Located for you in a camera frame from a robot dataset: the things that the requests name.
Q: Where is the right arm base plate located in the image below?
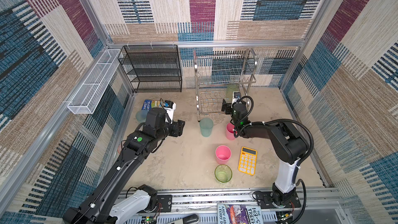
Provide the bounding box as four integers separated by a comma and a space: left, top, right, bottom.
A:
252, 190, 302, 209

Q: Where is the white wire wall basket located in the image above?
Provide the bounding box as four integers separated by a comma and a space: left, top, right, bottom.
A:
67, 49, 121, 115

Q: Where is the blue picture book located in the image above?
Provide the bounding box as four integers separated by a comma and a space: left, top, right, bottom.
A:
142, 100, 162, 111

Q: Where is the pink cup centre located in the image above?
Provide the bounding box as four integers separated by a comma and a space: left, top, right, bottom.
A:
215, 145, 232, 164

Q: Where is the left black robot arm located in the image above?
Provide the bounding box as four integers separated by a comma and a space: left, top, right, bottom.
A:
63, 107, 185, 224

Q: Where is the green translucent cup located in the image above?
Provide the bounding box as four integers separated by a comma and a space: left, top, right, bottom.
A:
214, 164, 233, 184
225, 84, 240, 103

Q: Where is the silver wire dish rack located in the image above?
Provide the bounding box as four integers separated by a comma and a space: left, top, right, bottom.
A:
193, 48, 258, 121

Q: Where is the black mesh shelf rack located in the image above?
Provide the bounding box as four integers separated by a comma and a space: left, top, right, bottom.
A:
118, 45, 182, 93

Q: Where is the green translucent cup front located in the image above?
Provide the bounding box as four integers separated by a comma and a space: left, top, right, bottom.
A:
214, 164, 233, 184

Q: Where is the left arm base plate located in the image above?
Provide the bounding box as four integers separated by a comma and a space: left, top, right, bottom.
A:
138, 195, 173, 214

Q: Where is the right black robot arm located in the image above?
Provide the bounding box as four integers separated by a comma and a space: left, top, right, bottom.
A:
221, 95, 314, 207

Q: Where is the teal translucent cup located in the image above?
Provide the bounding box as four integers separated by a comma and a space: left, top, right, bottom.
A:
200, 118, 214, 138

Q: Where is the yellow calculator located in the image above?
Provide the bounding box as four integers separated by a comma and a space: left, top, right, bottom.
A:
238, 146, 258, 176

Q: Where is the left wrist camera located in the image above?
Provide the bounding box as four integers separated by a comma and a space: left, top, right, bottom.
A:
160, 99, 176, 124

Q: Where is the pink cup near rack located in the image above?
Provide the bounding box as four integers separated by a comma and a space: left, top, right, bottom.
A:
226, 123, 235, 141

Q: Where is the purple treehouse book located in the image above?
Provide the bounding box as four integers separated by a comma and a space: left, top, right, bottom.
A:
217, 203, 263, 224

